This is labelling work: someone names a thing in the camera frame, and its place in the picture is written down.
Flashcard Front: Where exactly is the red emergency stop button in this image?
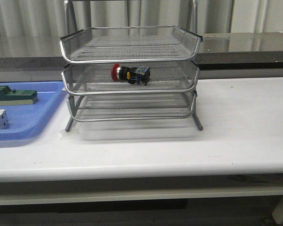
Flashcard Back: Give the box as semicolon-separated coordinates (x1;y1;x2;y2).
111;63;150;86

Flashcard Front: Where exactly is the silver mesh tray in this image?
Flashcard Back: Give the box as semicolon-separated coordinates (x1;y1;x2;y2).
66;90;197;122
61;61;200;95
60;25;203;64

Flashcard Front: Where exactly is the blue plastic tray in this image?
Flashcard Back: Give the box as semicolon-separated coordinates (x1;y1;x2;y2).
0;81;66;146

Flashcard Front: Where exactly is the steel back counter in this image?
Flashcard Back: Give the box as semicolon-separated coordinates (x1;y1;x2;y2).
0;32;283;70

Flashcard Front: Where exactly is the green terminal block module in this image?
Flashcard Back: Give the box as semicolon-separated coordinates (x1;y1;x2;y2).
0;86;38;106

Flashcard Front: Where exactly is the white table leg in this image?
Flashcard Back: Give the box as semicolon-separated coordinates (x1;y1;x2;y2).
272;196;283;225

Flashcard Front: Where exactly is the grey metal rack frame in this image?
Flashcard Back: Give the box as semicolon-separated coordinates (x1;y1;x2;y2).
65;89;204;133

